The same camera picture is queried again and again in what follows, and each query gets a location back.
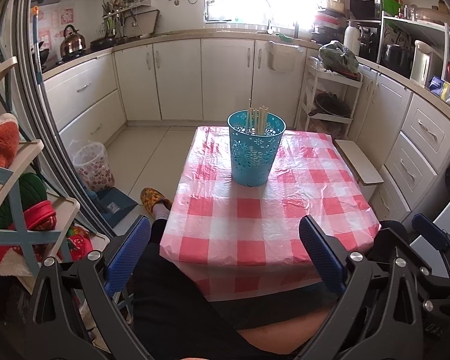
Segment white thermos flask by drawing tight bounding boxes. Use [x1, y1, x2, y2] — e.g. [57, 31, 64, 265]
[343, 22, 362, 58]

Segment blue perforated plastic basket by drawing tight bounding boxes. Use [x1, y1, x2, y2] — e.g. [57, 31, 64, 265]
[227, 109, 287, 187]

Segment bundle of wooden chopsticks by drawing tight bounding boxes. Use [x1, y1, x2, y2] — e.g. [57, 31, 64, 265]
[247, 106, 269, 136]

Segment green slipper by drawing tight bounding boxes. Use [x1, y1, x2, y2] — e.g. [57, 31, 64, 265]
[0, 172, 47, 229]

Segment dark pan with handle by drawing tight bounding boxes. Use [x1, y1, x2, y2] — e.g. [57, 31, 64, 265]
[308, 92, 351, 118]

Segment black gas stove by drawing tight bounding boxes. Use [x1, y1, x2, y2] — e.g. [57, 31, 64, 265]
[41, 50, 98, 72]

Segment stack of pots and bowls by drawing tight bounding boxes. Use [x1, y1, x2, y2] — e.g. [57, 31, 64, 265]
[311, 0, 347, 44]

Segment red floral slipper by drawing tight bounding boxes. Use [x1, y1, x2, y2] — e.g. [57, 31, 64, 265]
[65, 225, 94, 263]

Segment green plastic board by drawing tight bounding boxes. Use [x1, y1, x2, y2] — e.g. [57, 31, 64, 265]
[382, 0, 403, 16]

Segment pink backsplash stickers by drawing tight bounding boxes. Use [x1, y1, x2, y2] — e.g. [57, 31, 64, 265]
[37, 7, 76, 51]

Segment blue dustpan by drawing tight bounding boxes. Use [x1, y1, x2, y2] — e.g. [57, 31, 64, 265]
[90, 187, 139, 229]

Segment white electric kettle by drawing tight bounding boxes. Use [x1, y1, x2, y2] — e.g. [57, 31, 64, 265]
[410, 40, 441, 87]

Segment black microwave oven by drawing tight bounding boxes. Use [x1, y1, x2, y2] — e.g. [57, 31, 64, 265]
[349, 0, 381, 21]

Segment yellow patterned slipper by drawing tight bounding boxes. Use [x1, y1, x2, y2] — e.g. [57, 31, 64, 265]
[140, 187, 172, 218]

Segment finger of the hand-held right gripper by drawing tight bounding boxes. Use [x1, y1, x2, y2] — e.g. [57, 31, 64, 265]
[408, 249, 450, 297]
[412, 213, 450, 267]

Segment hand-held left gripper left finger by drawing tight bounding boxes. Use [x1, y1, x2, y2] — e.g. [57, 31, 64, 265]
[24, 215, 151, 360]

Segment black cooking pot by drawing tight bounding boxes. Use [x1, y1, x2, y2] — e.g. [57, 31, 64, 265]
[382, 43, 415, 77]

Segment wall utensil rack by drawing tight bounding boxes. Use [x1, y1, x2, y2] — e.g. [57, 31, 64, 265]
[101, 0, 151, 19]

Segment black coffee machine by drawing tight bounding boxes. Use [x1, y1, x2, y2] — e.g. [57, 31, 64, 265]
[358, 26, 377, 59]

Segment white trolley shelf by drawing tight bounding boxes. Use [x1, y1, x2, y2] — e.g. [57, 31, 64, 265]
[296, 56, 364, 139]

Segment white wooden stool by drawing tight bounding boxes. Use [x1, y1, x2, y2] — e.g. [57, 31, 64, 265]
[334, 139, 385, 203]

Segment green plastic bag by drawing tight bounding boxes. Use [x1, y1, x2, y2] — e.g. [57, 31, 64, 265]
[318, 40, 361, 76]

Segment broom handle orange tip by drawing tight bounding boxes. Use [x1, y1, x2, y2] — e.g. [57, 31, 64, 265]
[32, 5, 46, 83]

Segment person's left leg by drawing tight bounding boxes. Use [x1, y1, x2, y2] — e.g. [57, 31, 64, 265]
[133, 200, 241, 360]

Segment steel kettle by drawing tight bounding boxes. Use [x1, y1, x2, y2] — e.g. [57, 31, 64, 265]
[60, 24, 88, 55]

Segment white board black rim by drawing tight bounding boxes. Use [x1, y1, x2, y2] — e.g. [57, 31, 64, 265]
[125, 8, 162, 40]

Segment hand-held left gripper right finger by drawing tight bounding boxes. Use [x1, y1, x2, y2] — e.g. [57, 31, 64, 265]
[296, 215, 424, 360]

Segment black frying pan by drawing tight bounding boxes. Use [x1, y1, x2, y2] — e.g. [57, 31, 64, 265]
[90, 35, 117, 49]

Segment white kitchen base cabinets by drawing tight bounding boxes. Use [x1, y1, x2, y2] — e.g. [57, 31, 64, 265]
[41, 34, 450, 214]

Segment blue packet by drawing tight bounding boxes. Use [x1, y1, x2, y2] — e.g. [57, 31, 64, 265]
[428, 76, 450, 100]

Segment white hanging door bin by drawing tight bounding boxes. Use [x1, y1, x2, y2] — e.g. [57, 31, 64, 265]
[267, 41, 301, 73]

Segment white blue shoe rack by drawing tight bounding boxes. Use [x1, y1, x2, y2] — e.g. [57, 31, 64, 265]
[0, 56, 111, 323]

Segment red white checked tablecloth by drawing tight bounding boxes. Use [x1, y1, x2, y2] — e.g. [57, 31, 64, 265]
[159, 125, 381, 302]

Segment floral waste bin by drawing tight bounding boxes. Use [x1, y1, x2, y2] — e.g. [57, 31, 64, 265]
[72, 140, 116, 192]

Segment white appliance shelf rack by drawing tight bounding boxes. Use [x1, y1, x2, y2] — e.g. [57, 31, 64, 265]
[377, 9, 450, 83]

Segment chrome sink faucet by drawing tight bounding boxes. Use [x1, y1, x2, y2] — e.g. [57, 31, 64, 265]
[262, 0, 274, 34]

